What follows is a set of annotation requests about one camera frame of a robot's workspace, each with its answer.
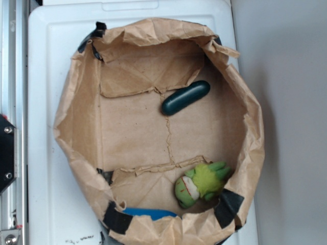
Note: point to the dark green plastic pickle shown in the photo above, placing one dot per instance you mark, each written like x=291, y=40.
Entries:
x=184, y=97

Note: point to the brown paper lined bin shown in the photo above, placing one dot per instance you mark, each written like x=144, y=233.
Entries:
x=153, y=55

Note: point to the green plush toy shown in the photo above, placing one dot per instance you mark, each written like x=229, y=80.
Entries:
x=203, y=182

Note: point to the blue plastic object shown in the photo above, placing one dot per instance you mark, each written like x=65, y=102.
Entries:
x=155, y=214

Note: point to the black metal bracket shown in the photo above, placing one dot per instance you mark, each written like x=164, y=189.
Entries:
x=8, y=153

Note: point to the aluminium frame rail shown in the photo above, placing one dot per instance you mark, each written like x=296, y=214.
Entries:
x=14, y=201

